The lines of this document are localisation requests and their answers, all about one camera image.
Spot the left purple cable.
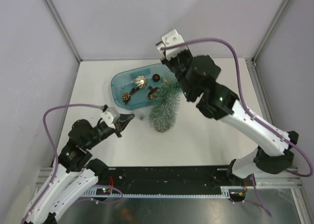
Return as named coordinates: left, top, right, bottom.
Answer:
left=22, top=104, right=125, bottom=222

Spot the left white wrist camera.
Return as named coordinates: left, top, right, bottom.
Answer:
left=100, top=105, right=120, bottom=129

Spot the silver gold bauble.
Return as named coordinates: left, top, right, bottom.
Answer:
left=134, top=75, right=147, bottom=89

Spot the clear battery box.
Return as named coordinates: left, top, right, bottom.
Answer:
left=134, top=113, right=145, bottom=121

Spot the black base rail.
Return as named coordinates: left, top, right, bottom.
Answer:
left=95, top=165, right=256, bottom=197

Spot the dark brown bauble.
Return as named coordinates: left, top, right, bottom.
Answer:
left=152, top=74, right=160, bottom=82

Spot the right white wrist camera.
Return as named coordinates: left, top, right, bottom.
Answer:
left=156, top=29, right=188, bottom=60

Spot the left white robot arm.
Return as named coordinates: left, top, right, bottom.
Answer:
left=22, top=109, right=135, bottom=224

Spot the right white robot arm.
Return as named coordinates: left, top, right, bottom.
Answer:
left=161, top=49, right=298, bottom=185

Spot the small frosted christmas tree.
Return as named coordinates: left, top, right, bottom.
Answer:
left=149, top=77, right=182, bottom=133

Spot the grey slotted cable duct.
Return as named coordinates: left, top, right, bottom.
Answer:
left=80, top=187, right=246, bottom=199

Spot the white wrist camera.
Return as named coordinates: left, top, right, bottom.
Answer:
left=100, top=105, right=120, bottom=129
left=156, top=29, right=188, bottom=60

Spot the pine cone ornament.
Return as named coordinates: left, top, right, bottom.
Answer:
left=122, top=92, right=131, bottom=101

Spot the brown ribbon ornament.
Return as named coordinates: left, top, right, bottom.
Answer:
left=148, top=86, right=159, bottom=100

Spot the teal plastic container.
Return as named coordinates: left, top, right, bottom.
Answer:
left=111, top=64, right=173, bottom=110

